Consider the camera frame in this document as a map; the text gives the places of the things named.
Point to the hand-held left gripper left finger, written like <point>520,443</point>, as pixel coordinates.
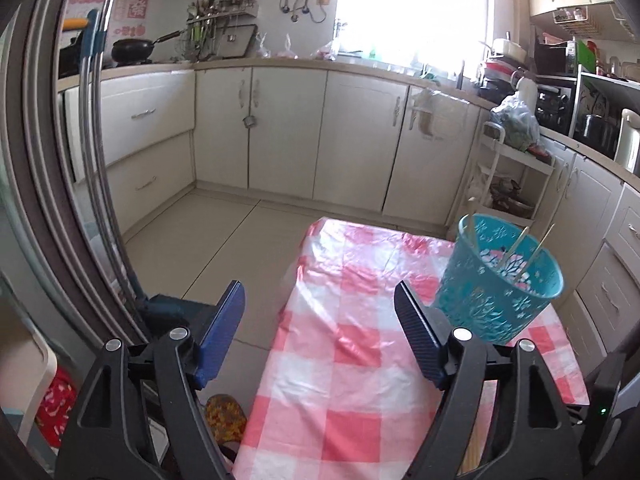
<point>220,335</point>

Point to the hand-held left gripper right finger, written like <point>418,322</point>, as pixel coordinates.
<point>420,340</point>

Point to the blue perforated plastic basket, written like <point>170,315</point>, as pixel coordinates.
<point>475,300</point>

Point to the bundle of wooden chopsticks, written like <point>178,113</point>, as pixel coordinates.
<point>516,244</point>

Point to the yellow patterned slipper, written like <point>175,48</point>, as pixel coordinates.
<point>225,420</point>

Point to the red white checked tablecloth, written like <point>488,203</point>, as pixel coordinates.
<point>325,360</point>

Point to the white shoe rack shelf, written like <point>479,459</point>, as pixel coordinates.
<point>42,360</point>

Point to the red patterned slipper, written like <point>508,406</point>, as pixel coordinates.
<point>55,405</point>

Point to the white rolling cart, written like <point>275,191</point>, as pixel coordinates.
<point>520,157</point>

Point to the cream base cabinet unit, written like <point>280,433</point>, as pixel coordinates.
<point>590,200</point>
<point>145,110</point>
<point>350,135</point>

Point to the metal padlock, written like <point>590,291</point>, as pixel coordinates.
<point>250,122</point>

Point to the hanging white plastic bag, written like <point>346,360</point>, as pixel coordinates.
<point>430,110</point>

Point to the plastic bag of greens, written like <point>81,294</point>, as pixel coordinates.
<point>515,122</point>

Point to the black countertop oven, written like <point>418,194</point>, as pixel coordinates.
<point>552,105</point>

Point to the white thermos jug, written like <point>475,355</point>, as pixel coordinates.
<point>527,92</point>

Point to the white electric water boiler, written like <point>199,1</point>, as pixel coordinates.
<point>630,140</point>

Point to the dark cooking pot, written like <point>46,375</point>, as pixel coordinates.
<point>597,132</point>

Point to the clear plastic bag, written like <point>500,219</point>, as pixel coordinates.
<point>287,47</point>
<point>263,46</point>
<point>325,51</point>

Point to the hanging metal tray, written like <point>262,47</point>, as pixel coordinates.
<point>237,40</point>

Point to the black wok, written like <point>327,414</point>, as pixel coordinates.
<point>131,51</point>

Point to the white pot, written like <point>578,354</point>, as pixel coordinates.
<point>510,50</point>

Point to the black microwave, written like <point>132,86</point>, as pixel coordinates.
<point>550,55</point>

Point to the white countertop shelf rack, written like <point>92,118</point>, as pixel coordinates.
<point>610,80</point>

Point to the green cutting board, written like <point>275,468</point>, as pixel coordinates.
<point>585,57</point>

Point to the bright kitchen window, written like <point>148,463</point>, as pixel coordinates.
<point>410,10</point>

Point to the wall utensil rack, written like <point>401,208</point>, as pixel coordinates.
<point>220,17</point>

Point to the pink wall stickers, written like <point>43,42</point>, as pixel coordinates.
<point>130,10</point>

